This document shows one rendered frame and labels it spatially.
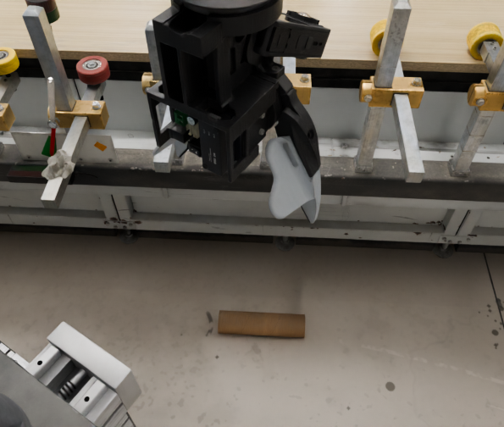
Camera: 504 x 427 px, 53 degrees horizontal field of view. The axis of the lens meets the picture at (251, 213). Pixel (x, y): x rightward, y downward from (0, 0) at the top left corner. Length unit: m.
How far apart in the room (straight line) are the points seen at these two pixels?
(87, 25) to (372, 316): 1.34
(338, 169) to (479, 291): 0.94
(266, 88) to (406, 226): 1.65
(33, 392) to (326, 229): 1.39
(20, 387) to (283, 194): 0.46
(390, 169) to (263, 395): 0.85
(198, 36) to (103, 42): 1.20
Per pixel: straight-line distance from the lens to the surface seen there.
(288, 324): 1.79
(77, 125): 1.30
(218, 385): 1.79
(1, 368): 0.76
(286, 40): 0.38
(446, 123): 1.60
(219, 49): 0.32
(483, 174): 1.47
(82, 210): 2.05
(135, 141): 1.59
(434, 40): 1.53
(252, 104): 0.35
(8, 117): 1.44
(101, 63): 1.41
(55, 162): 1.22
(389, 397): 1.83
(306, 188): 0.42
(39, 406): 0.72
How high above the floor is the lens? 1.67
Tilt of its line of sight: 51 degrees down
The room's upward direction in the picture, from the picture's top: straight up
